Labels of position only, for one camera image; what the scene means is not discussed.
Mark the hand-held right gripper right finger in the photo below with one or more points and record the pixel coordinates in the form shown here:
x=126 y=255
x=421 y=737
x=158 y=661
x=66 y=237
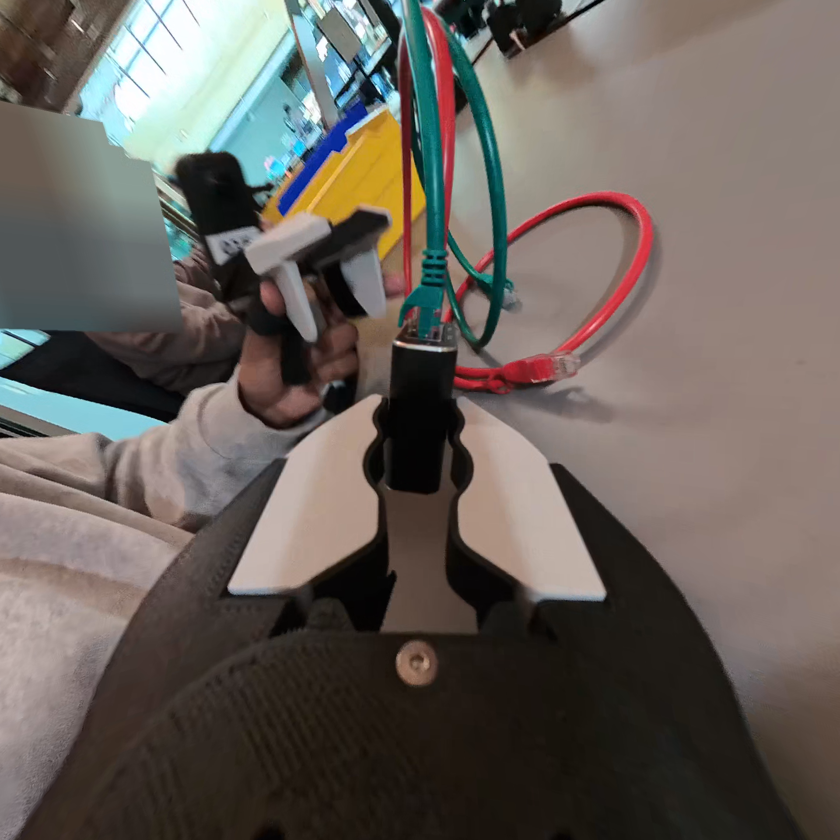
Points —
x=525 y=525

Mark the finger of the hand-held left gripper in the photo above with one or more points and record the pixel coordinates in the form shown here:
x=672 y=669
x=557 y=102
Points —
x=282 y=243
x=364 y=282

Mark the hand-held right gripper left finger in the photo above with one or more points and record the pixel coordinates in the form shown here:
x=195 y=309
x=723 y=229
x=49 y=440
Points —
x=315 y=518

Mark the large yellow plastic bin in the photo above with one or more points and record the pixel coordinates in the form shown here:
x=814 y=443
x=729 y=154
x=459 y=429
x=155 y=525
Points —
x=367 y=177

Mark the black ethernet splitter box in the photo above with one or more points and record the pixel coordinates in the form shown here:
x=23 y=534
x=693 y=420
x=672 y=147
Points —
x=420 y=420

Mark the person's left forearm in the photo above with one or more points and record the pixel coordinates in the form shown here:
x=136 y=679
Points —
x=131 y=459

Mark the person's left hand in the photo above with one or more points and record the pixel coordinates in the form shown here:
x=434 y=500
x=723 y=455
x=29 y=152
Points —
x=269 y=387

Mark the blue plastic bin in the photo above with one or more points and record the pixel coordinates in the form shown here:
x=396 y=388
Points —
x=321 y=151

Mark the black office chair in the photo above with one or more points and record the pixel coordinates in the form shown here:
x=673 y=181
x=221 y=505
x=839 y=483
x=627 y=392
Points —
x=79 y=380

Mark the person's grey hoodie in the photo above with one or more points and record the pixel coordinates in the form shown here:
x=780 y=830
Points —
x=65 y=623

